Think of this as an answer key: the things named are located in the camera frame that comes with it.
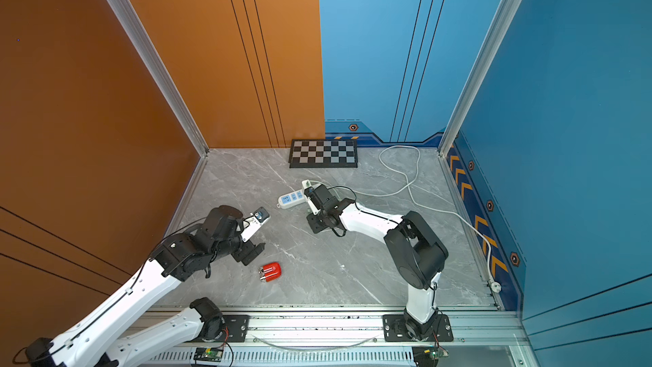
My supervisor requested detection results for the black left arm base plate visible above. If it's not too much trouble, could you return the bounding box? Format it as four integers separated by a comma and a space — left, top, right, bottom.
215, 314, 251, 344

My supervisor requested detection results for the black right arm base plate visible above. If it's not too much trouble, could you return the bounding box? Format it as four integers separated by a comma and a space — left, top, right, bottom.
382, 311, 454, 343

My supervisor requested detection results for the aluminium corner post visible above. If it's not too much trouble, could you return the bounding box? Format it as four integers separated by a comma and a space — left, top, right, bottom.
106, 0, 209, 158
438, 0, 522, 158

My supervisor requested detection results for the green circuit board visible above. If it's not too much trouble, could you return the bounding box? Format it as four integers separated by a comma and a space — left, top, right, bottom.
415, 346, 449, 366
193, 348, 224, 363

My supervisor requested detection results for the aluminium corner post right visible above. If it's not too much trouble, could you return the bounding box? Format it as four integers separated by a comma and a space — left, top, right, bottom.
438, 0, 522, 158

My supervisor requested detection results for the aluminium front rail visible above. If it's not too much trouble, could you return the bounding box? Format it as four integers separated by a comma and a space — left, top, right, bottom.
146, 306, 538, 366

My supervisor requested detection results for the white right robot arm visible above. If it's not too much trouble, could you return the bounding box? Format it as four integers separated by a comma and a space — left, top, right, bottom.
304, 185, 449, 341

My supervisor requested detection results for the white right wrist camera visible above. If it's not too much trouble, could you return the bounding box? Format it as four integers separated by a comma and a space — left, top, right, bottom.
302, 179, 322, 214

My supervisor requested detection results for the white power strip cord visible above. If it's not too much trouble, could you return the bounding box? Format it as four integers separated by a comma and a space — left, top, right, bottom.
350, 145, 494, 282

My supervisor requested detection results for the green circuit board right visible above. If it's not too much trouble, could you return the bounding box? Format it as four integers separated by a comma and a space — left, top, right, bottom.
415, 346, 449, 366

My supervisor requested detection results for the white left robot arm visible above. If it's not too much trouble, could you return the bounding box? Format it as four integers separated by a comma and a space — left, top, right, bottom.
12, 206, 269, 366

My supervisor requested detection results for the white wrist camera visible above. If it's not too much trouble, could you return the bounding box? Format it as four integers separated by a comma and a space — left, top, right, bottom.
240, 207, 270, 242
302, 179, 322, 214

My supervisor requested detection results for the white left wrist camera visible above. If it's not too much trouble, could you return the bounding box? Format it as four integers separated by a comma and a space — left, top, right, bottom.
240, 207, 270, 242

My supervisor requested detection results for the white blue power strip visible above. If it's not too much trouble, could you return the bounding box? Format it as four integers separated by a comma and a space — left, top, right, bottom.
277, 190, 307, 209

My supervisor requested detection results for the aluminium corner post left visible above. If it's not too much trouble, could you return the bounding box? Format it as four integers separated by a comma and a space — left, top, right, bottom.
106, 0, 209, 158

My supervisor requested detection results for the red electric shaver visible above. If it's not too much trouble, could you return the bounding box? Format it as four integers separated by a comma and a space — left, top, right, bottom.
259, 262, 282, 282

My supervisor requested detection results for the black grey checkerboard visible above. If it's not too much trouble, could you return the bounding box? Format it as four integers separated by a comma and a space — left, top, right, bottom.
289, 139, 358, 168

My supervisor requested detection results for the green circuit board left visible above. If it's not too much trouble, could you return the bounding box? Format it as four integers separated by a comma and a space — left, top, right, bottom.
193, 348, 224, 363

